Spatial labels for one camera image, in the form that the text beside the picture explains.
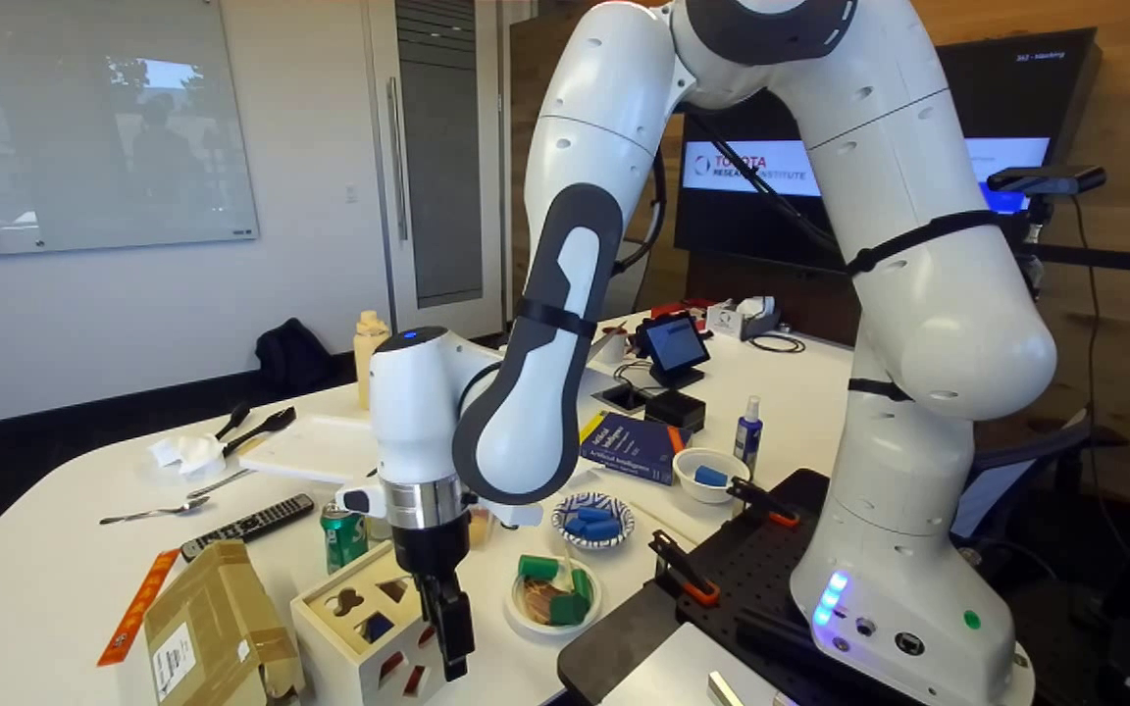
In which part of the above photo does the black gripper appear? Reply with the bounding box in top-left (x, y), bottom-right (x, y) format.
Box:
top-left (388, 520), bottom-right (483, 687)

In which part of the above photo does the wooden shape sorter box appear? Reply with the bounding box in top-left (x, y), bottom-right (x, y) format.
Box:
top-left (285, 537), bottom-right (454, 706)

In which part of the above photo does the brown cardboard box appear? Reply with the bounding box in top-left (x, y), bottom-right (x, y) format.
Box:
top-left (143, 537), bottom-right (311, 706)

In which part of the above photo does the black box device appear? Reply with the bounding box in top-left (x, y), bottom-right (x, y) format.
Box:
top-left (640, 389), bottom-right (709, 438)

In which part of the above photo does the white plate with green blocks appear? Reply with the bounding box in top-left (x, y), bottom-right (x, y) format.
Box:
top-left (501, 549), bottom-right (603, 643)

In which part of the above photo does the green can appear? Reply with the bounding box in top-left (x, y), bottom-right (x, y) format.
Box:
top-left (316, 502), bottom-right (373, 575)

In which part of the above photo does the patterned bowl with blue blocks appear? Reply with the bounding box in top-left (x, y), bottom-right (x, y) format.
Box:
top-left (548, 487), bottom-right (640, 558)

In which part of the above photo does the black remote control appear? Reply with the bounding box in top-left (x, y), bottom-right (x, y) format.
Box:
top-left (177, 489), bottom-right (316, 563)

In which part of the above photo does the black clamp orange tip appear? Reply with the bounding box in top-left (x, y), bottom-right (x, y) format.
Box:
top-left (642, 524), bottom-right (727, 610)
top-left (721, 473), bottom-right (810, 534)

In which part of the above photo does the blue book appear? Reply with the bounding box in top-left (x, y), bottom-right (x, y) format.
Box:
top-left (571, 409), bottom-right (689, 489)

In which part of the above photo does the beige bottle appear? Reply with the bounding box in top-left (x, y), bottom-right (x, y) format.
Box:
top-left (350, 306), bottom-right (398, 414)

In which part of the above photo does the white bowl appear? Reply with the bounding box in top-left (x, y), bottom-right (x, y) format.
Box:
top-left (667, 442), bottom-right (755, 510)

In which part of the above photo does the orange ruler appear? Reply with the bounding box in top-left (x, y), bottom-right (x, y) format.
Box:
top-left (93, 545), bottom-right (190, 672)

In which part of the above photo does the white crumpled tissue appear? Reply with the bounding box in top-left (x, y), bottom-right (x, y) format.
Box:
top-left (144, 428), bottom-right (224, 483)

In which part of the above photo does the black tablet screen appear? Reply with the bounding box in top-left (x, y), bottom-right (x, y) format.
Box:
top-left (632, 308), bottom-right (713, 391)

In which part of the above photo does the white door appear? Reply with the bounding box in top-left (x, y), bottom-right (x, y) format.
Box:
top-left (365, 0), bottom-right (514, 340)

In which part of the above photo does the blue grey chair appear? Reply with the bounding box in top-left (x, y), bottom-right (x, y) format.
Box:
top-left (951, 411), bottom-right (1100, 558)

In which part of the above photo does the whiteboard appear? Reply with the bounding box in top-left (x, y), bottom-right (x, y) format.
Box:
top-left (0, 0), bottom-right (263, 266)

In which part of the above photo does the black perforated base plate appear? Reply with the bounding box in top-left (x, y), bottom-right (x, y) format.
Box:
top-left (553, 468), bottom-right (884, 706)

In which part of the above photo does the black camera on stand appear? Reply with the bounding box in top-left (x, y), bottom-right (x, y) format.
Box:
top-left (980, 159), bottom-right (1116, 223)

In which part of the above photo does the wall monitor screen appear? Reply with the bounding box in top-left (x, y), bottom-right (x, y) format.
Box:
top-left (672, 27), bottom-right (1102, 282)

